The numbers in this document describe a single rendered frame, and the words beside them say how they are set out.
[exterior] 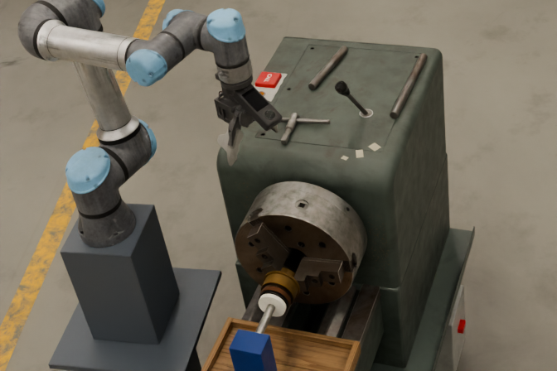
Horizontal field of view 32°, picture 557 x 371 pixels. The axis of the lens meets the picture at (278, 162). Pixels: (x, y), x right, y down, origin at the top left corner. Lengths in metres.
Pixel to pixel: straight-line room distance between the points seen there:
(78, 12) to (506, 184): 2.39
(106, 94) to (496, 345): 1.81
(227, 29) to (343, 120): 0.64
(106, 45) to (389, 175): 0.77
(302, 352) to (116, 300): 0.54
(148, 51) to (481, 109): 2.84
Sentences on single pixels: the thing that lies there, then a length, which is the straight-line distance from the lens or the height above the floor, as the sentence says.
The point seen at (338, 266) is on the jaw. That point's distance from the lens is 2.38.
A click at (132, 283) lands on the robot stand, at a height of 1.00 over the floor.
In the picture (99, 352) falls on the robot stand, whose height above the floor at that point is 0.75.
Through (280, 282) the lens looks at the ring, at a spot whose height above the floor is 1.12.
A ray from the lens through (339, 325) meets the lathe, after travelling 2.60.
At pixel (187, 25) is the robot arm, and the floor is 1.75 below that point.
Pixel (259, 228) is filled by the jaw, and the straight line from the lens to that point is 2.38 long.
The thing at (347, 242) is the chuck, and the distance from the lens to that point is 2.38.
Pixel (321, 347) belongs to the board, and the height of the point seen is 0.88.
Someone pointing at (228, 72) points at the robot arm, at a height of 1.66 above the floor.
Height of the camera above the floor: 2.80
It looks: 39 degrees down
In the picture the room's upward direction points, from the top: 10 degrees counter-clockwise
